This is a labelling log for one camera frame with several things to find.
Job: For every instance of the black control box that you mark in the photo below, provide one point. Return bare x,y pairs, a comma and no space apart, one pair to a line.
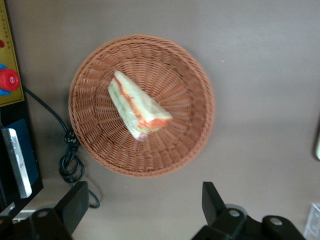
32,160

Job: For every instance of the silver metal plate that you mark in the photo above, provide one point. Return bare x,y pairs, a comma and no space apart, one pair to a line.
18,162

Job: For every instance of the round brown wicker basket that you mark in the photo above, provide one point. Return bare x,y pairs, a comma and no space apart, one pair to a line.
175,82

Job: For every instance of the wrapped triangle sandwich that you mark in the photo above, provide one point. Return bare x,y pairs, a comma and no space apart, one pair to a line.
135,105

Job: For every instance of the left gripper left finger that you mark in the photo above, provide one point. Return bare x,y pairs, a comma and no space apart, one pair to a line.
75,202

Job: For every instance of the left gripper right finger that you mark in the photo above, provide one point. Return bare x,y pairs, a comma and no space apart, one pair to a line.
212,202

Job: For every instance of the clear acrylic can holder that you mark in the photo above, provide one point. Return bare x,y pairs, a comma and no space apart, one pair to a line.
313,220

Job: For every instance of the red emergency stop button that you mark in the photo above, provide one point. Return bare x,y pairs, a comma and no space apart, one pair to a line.
8,80

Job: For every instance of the yellow control panel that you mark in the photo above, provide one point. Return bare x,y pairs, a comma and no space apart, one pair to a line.
8,50

